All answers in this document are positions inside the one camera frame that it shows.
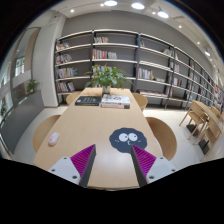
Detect dark cloud-face mouse pad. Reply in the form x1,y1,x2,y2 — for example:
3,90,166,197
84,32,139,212
109,128,147,154

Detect wooden chair by side table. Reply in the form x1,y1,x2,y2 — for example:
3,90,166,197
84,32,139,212
183,102,208,139

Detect black book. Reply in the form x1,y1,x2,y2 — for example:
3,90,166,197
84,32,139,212
75,96,101,106

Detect stack of white books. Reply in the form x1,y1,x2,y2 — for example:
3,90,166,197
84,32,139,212
100,94,130,109

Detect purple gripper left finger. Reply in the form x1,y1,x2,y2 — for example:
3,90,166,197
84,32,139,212
48,143,97,188

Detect large grey bookshelf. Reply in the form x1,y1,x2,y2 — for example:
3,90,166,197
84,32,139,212
54,29,224,109

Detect wooden chair far left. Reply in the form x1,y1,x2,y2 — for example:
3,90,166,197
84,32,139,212
66,91,80,105

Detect wooden chair far right edge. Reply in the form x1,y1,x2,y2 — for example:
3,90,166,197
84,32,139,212
211,106,224,124

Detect wooden chair far right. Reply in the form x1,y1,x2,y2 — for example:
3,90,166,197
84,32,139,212
133,93,148,110

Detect white pink computer mouse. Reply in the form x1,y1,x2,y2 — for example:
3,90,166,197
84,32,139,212
48,132,60,146

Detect wooden chair near right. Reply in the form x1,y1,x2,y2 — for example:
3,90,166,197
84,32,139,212
146,117,177,160

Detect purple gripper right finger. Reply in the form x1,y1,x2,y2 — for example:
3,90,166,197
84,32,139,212
130,144,177,188

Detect green potted plant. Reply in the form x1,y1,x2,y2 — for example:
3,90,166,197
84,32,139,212
85,64,131,94

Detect small plant on ledge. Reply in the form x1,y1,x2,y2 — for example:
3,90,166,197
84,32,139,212
26,79,39,94

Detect wooden chair near left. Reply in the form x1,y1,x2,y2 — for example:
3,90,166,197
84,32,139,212
32,115,60,152

